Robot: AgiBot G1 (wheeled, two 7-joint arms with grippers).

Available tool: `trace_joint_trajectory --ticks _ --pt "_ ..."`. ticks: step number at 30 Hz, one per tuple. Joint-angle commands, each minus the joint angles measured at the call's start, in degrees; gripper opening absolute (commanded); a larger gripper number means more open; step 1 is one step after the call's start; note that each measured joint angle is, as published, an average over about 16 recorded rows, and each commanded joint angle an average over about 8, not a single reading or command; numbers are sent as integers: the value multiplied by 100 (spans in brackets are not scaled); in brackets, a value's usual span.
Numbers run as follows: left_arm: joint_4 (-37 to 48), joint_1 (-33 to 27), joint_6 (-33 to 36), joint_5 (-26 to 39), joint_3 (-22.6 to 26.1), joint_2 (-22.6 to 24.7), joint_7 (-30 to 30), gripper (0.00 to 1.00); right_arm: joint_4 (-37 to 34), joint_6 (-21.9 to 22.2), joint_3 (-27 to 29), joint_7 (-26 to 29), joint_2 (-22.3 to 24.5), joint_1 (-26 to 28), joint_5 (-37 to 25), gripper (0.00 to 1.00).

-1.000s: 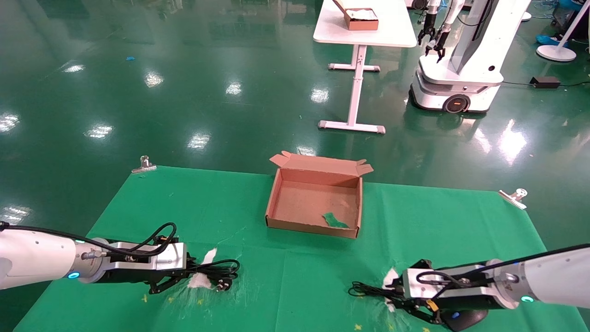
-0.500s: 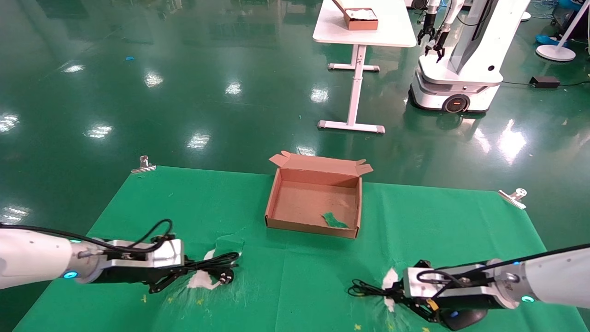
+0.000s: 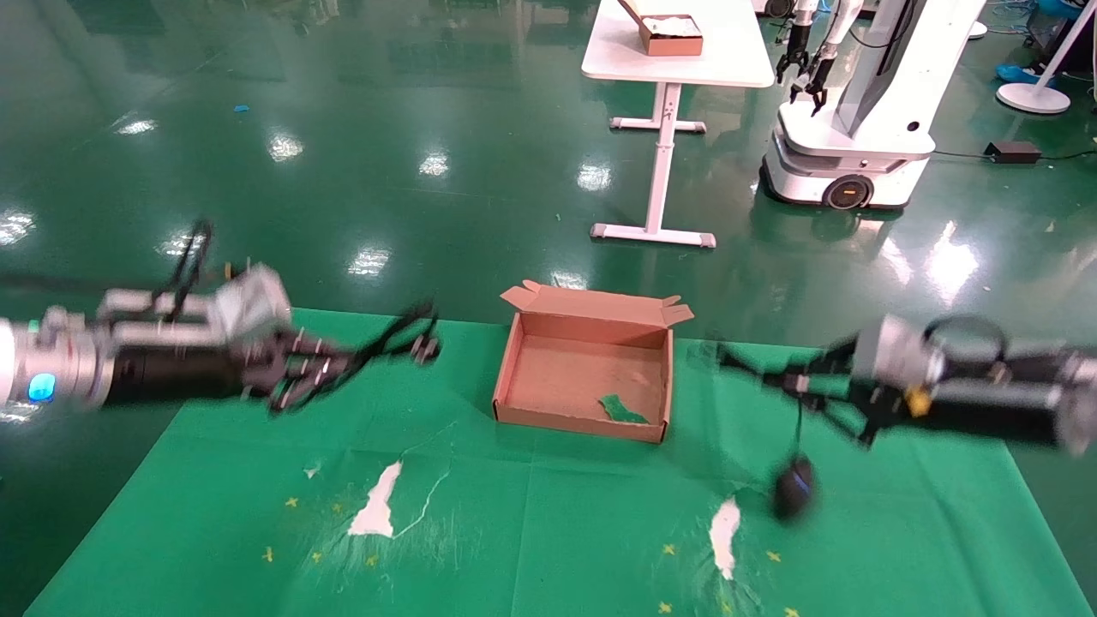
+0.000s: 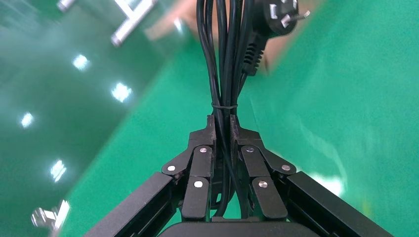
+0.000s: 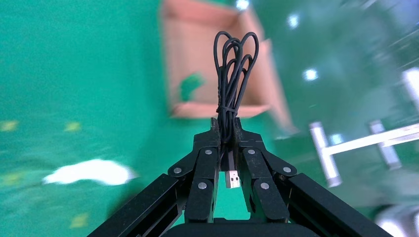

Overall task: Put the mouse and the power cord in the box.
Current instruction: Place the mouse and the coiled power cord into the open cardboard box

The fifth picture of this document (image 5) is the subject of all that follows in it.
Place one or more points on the white standing desk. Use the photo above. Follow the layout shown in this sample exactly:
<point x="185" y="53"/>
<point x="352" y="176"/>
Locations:
<point x="360" y="141"/>

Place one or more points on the small green scrap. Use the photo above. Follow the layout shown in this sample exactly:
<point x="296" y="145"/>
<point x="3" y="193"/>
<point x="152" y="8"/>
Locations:
<point x="190" y="86"/>

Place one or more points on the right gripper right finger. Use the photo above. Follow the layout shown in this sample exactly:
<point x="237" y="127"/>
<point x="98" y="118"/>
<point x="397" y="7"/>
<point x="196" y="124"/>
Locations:
<point x="262" y="183"/>

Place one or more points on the green table cloth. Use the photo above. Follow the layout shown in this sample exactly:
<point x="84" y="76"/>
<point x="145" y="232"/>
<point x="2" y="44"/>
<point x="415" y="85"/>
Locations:
<point x="82" y="81"/>

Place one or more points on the open brown cardboard box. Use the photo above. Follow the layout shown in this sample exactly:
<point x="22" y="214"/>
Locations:
<point x="196" y="39"/>

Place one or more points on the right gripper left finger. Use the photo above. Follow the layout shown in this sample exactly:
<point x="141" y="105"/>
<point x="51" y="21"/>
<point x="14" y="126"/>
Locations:
<point x="203" y="170"/>

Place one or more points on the white worn patch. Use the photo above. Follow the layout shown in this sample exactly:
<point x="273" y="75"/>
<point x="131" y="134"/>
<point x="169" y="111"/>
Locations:
<point x="88" y="171"/>

